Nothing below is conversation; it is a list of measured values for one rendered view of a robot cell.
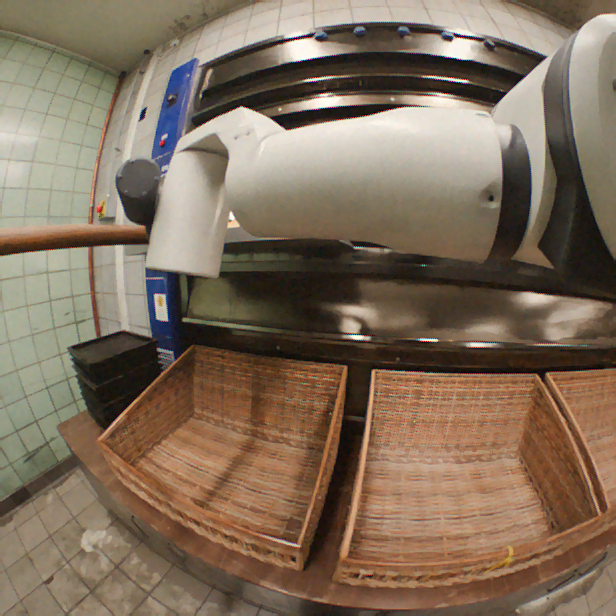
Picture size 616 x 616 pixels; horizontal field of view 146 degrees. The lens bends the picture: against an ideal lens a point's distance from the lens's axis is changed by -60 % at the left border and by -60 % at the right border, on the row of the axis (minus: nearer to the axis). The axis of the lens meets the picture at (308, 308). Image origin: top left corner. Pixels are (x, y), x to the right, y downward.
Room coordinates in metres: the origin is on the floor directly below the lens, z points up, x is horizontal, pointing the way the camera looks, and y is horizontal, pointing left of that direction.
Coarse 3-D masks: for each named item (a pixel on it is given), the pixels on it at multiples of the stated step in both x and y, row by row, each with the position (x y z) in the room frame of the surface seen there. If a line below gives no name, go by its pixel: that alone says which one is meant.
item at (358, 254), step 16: (224, 256) 0.75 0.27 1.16; (240, 256) 0.73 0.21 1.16; (256, 256) 0.71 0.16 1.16; (272, 256) 0.70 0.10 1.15; (288, 256) 0.69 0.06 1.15; (304, 256) 0.67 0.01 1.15; (320, 256) 0.66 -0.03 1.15; (336, 256) 0.65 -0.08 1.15; (352, 256) 0.64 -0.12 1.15; (368, 256) 0.62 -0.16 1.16; (384, 256) 0.61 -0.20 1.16; (400, 256) 0.60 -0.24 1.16; (416, 256) 0.59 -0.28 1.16; (432, 256) 0.58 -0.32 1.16; (512, 272) 0.50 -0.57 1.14; (528, 272) 0.49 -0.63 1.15; (544, 272) 0.47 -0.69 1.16
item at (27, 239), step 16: (80, 224) 0.21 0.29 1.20; (0, 240) 0.10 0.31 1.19; (16, 240) 0.12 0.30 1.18; (32, 240) 0.14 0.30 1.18; (48, 240) 0.16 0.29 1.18; (64, 240) 0.18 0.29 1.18; (80, 240) 0.20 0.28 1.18; (96, 240) 0.23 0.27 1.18; (112, 240) 0.25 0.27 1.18; (128, 240) 0.28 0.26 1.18; (144, 240) 0.31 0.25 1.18; (0, 256) 0.10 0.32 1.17
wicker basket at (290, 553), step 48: (192, 384) 0.71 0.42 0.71; (240, 384) 0.67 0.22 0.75; (288, 384) 0.63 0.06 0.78; (336, 384) 0.60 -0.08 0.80; (192, 432) 0.58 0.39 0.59; (240, 432) 0.61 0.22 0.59; (288, 432) 0.59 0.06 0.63; (336, 432) 0.46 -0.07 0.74; (144, 480) 0.25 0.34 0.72; (192, 480) 0.38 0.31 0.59; (288, 480) 0.42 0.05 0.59; (192, 528) 0.23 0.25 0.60; (240, 528) 0.19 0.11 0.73; (288, 528) 0.27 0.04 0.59
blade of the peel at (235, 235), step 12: (228, 228) 0.42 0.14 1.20; (240, 228) 0.41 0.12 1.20; (228, 240) 0.42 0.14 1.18; (240, 240) 0.41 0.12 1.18; (252, 240) 0.40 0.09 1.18; (264, 240) 0.40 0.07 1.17; (276, 240) 0.41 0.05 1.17; (288, 240) 0.41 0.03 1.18; (300, 240) 0.42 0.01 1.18; (312, 240) 0.42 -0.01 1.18; (324, 240) 0.41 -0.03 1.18; (336, 240) 0.41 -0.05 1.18; (348, 240) 0.55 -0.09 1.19; (132, 252) 0.50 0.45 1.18; (144, 252) 0.49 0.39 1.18
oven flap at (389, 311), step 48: (192, 288) 0.81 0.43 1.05; (240, 288) 0.75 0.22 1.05; (288, 288) 0.71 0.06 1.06; (336, 288) 0.67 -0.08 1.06; (384, 288) 0.63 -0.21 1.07; (432, 288) 0.60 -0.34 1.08; (480, 288) 0.56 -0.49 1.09; (528, 288) 0.51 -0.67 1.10; (336, 336) 0.60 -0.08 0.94; (384, 336) 0.57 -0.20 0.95; (432, 336) 0.55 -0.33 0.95; (480, 336) 0.51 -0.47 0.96; (528, 336) 0.47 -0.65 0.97; (576, 336) 0.40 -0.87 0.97
